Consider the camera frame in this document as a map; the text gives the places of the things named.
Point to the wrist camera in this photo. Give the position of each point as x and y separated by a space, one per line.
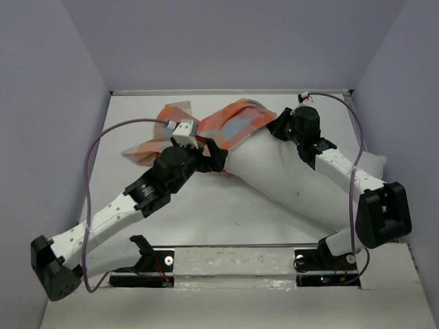
305 99
184 133

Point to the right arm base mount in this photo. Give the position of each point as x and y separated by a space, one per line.
315 266

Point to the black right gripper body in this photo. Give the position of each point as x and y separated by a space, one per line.
285 129

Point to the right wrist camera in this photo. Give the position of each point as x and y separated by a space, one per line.
305 99

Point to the orange blue checked pillowcase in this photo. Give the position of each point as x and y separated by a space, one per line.
227 127

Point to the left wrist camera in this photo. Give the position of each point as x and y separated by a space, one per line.
184 133

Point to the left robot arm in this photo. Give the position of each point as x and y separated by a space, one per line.
60 262

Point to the white pillow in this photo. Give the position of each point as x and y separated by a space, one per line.
274 168

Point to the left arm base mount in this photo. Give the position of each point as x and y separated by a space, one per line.
153 269

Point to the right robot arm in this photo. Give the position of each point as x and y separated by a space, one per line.
378 211

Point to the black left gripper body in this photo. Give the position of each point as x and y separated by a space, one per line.
197 162

